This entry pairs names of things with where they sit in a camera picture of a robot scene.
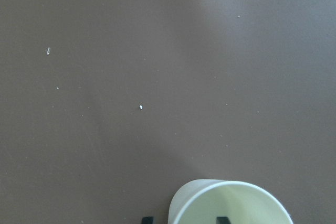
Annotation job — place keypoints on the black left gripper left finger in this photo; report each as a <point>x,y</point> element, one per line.
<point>147,220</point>

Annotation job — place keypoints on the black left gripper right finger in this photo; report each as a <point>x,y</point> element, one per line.
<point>222,220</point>

